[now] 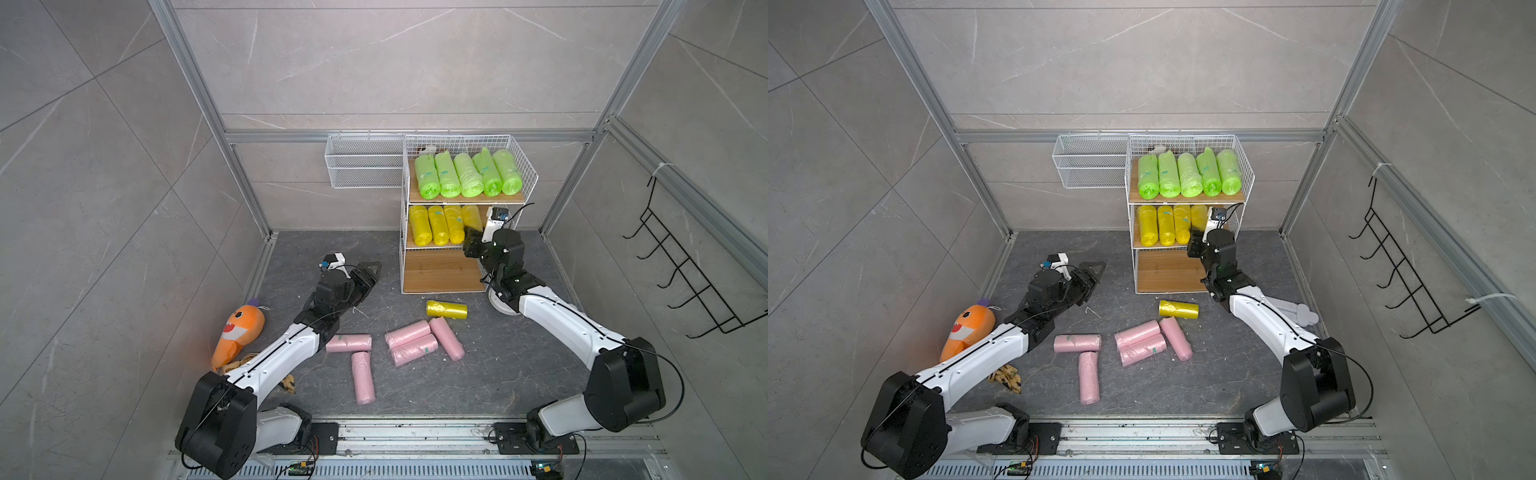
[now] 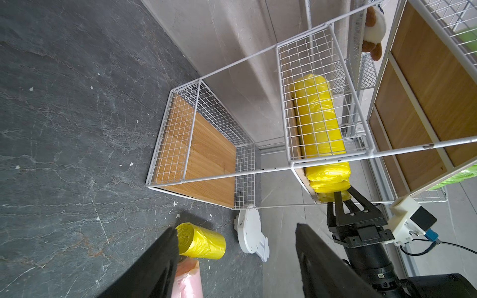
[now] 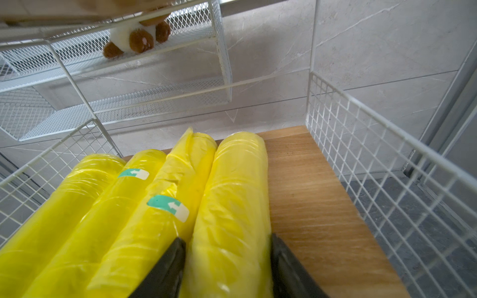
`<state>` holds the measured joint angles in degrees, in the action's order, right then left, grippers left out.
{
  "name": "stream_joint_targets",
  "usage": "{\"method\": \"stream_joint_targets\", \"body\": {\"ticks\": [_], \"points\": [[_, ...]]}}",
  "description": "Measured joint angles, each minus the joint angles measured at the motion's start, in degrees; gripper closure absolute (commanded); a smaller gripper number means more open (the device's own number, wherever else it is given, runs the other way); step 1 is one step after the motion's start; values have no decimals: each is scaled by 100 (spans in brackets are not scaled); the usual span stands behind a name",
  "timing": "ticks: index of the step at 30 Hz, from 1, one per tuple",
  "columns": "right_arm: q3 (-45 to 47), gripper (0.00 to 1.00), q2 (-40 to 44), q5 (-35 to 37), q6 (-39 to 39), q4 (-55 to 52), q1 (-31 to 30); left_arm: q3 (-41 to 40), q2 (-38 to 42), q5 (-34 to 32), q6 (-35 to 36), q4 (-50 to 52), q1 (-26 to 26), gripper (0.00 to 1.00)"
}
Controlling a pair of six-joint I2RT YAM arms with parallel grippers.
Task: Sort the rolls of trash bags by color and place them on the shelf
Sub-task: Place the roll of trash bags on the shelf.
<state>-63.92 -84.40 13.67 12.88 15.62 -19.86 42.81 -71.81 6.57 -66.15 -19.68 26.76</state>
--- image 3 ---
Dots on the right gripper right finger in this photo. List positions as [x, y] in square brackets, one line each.
[290, 278]

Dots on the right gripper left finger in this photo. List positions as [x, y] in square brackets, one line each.
[164, 279]

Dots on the yellow roll horizontal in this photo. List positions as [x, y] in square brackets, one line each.
[229, 253]

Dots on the yellow roll diagonal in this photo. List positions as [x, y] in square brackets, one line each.
[167, 211]

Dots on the yellow roll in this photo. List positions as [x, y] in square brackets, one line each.
[71, 269]
[25, 255]

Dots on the small brown white plush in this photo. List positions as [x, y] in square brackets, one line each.
[137, 38]

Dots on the white wire three-tier shelf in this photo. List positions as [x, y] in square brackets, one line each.
[367, 110]

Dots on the white wire wall basket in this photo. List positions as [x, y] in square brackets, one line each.
[52, 83]

